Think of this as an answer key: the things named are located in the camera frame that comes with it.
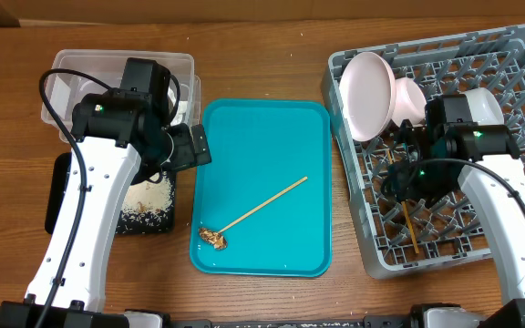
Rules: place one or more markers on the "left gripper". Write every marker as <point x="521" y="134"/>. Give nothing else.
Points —
<point x="188" y="155"/>

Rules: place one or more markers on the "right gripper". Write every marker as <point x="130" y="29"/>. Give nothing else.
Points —
<point x="405" y="170"/>

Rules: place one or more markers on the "wooden chopstick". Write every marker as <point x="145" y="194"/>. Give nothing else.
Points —
<point x="265" y="203"/>
<point x="404" y="203"/>

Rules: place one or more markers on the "pink bowl with rice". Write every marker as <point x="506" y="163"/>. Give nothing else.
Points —
<point x="410" y="102"/>

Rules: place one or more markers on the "grey-white bowl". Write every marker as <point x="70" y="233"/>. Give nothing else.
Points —
<point x="484" y="107"/>

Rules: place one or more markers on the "brown food scraps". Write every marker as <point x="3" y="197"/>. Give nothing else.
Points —
<point x="214" y="238"/>

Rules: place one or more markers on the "pink plate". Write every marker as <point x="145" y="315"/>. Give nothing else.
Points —
<point x="368" y="94"/>

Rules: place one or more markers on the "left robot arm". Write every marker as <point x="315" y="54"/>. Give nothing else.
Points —
<point x="119" y="138"/>

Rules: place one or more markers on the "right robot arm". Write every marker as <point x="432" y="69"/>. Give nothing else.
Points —
<point x="465" y="145"/>

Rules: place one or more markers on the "grey dishwasher rack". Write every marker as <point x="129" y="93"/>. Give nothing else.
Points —
<point x="448" y="233"/>

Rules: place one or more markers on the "spilled rice pile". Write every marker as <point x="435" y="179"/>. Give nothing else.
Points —
<point x="148" y="207"/>

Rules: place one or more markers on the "black tray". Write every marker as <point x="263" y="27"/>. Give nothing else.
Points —
<point x="58" y="188"/>

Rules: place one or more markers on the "teal serving tray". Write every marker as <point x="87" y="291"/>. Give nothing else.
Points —
<point x="258" y="148"/>

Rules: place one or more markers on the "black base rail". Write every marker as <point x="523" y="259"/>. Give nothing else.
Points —
<point x="369" y="321"/>

